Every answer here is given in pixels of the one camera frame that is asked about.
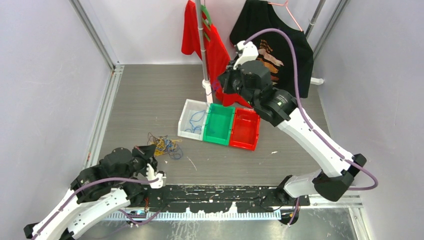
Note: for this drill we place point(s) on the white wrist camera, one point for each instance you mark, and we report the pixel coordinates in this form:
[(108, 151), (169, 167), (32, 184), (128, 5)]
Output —
[(246, 51), (157, 179)]

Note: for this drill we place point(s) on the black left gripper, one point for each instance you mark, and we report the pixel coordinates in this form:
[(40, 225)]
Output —
[(147, 153)]

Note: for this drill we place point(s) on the red plastic bin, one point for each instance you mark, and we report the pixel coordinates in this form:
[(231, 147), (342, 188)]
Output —
[(245, 129)]

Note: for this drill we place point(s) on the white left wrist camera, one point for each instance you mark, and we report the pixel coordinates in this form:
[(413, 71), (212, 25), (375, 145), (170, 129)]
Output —
[(157, 179)]

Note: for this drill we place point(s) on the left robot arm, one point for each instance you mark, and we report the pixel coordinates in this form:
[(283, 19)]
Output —
[(119, 180)]

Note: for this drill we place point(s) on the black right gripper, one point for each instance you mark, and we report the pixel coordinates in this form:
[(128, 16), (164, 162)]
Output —
[(225, 78)]

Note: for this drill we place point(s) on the green plastic bin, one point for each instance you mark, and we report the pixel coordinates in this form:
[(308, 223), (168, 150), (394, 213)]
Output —
[(218, 125)]

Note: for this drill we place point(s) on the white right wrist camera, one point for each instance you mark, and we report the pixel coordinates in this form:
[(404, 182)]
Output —
[(246, 51)]

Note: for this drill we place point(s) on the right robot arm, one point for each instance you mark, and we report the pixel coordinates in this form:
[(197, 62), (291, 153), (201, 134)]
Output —
[(337, 166)]

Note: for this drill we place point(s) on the red t-shirt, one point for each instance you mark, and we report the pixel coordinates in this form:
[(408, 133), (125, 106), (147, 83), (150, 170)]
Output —
[(216, 53)]

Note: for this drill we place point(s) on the pink clothes hanger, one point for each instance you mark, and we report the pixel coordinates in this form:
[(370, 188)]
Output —
[(287, 9)]

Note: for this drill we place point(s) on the green clothes hanger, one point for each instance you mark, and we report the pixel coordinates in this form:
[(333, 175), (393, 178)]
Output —
[(206, 21)]

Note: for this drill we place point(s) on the metal clothes stand pole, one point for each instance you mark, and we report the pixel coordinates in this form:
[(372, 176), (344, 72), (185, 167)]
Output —
[(206, 81)]

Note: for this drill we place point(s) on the white plastic bin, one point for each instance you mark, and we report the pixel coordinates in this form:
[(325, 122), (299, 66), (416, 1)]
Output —
[(192, 121)]

